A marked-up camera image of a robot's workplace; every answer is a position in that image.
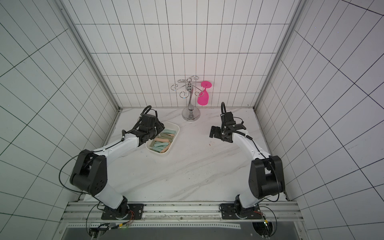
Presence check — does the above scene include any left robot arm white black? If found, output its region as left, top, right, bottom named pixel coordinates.
left=70, top=106, right=165, bottom=213

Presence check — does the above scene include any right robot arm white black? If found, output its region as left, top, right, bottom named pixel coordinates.
left=210, top=102, right=286, bottom=211

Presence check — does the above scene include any white plastic storage box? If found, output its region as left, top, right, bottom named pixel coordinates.
left=145, top=122, right=180, bottom=156

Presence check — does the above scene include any pink plastic wine glass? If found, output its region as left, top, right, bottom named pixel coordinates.
left=197, top=81, right=212, bottom=106

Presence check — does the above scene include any chrome cup holder stand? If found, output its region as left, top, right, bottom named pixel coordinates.
left=170, top=76, right=203, bottom=122

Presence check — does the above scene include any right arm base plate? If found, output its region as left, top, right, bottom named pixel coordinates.
left=219, top=204, right=262, bottom=220

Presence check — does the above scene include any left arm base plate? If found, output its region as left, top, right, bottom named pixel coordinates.
left=101, top=204, right=144, bottom=221

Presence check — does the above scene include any aluminium mounting rail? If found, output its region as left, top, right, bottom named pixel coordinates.
left=61, top=201, right=304, bottom=224

